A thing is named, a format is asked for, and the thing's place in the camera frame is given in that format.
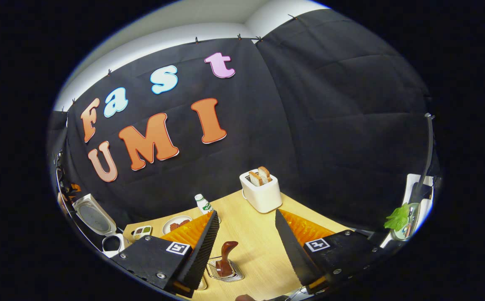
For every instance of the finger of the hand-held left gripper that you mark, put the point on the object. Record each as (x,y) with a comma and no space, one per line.
(75,188)

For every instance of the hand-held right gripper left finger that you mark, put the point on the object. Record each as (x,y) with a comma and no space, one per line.
(202,255)

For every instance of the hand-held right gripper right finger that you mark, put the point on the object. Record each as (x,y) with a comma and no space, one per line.
(294,251)

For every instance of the brown wooden spoon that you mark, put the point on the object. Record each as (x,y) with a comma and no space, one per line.
(225,259)

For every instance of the white rice cooker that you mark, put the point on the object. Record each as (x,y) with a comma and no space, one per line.
(93,217)

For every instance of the clear plastic container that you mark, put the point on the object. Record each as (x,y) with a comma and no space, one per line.
(202,284)

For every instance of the red meat slice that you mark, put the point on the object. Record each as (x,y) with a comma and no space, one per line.
(183,223)
(174,227)

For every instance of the white round plate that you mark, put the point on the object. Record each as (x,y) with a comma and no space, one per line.
(168,221)

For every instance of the white drink bottle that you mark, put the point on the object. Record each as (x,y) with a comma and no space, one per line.
(203,204)

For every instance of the white toaster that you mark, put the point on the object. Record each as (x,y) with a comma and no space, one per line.
(263,196)

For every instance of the white divided sauce dish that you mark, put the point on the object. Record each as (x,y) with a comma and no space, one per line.
(142,232)

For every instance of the toast bread slice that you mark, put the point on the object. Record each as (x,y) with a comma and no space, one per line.
(265,174)
(255,179)

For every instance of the green leafy vegetable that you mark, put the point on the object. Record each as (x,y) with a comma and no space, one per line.
(397,217)

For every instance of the black backdrop cloth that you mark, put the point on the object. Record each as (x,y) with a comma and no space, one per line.
(330,125)

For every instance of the black stand pole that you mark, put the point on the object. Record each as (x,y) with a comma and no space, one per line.
(428,150)

